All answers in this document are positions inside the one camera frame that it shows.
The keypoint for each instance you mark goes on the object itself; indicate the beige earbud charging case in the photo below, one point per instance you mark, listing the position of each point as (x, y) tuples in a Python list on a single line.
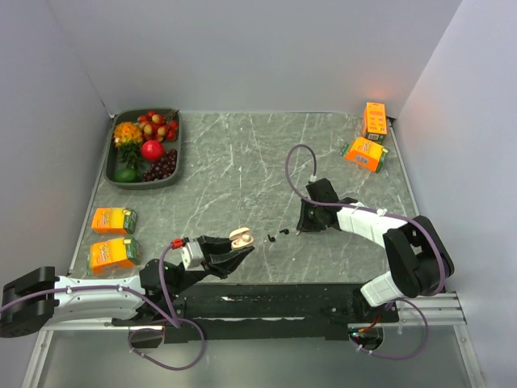
[(241, 238)]

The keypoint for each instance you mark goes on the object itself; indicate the dark grape bunch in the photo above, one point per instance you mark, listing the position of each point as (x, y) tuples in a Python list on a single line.
[(163, 167)]

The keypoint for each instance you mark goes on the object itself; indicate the green avocado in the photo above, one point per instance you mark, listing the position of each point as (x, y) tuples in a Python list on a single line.
[(127, 175)]

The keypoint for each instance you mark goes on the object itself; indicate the orange juice box tilted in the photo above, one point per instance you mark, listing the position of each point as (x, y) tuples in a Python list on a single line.
[(365, 153)]

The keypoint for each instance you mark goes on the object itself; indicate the orange juice box far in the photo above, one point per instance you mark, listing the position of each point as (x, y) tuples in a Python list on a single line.
[(375, 126)]

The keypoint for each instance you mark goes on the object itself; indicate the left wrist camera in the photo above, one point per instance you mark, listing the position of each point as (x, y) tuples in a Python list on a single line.
[(190, 251)]

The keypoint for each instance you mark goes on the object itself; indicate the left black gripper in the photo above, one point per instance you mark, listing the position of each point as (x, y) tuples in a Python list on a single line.
[(219, 258)]

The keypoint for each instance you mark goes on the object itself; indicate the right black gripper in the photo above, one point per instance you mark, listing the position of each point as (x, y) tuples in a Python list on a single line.
[(304, 225)]

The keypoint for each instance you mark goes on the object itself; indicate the orange pineapple toy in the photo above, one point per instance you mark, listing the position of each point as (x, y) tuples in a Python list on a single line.
[(128, 140)]

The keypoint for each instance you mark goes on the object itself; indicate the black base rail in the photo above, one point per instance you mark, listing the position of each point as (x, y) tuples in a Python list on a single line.
[(276, 311)]

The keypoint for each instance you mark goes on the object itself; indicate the orange juice box left lower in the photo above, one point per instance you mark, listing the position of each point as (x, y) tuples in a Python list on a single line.
[(114, 254)]

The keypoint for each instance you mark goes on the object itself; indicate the red apple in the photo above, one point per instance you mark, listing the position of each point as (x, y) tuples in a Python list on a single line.
[(152, 150)]

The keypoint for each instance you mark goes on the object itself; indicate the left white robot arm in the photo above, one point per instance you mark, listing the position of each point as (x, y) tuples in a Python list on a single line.
[(41, 297)]

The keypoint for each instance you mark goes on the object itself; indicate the grey fruit tray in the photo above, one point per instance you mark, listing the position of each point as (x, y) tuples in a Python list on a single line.
[(112, 163)]

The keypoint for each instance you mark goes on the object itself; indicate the red lychee bunch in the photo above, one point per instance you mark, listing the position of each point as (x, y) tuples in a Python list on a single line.
[(159, 126)]

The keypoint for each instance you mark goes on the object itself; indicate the orange juice box left upper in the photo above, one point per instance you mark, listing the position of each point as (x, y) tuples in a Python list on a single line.
[(109, 220)]

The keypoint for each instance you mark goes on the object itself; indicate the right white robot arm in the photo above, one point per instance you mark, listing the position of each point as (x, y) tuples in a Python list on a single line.
[(418, 260)]

